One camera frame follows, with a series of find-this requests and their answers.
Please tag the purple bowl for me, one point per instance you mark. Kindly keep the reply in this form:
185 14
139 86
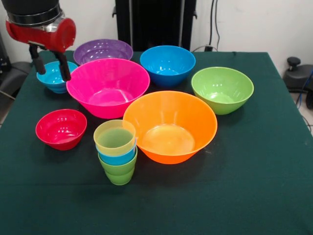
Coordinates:
102 49

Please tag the small cyan bowl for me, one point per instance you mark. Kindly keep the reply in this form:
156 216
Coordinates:
52 80

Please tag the blue cup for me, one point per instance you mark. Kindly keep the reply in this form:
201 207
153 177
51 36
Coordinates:
117 159

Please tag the blue bowl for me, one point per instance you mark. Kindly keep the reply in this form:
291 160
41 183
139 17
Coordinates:
167 63

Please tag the dark green table cloth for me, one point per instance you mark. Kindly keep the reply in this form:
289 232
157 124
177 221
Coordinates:
49 195

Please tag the yellow cup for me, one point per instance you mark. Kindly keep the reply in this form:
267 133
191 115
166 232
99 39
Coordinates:
115 139

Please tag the green bowl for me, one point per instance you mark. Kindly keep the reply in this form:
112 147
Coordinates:
220 90

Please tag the green cup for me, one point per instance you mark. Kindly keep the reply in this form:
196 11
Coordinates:
119 175

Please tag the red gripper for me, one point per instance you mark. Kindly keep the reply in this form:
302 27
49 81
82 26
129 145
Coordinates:
53 36

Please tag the large orange bowl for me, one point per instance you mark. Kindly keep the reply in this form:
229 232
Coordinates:
171 122

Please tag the black pedestal foot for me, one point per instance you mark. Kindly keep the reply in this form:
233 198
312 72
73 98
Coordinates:
14 73
296 76

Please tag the small red bowl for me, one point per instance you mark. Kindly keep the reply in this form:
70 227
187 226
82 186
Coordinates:
61 132

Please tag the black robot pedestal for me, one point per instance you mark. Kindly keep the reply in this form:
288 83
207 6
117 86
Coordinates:
151 24

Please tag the large magenta bowl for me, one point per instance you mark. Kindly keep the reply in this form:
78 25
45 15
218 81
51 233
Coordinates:
105 85

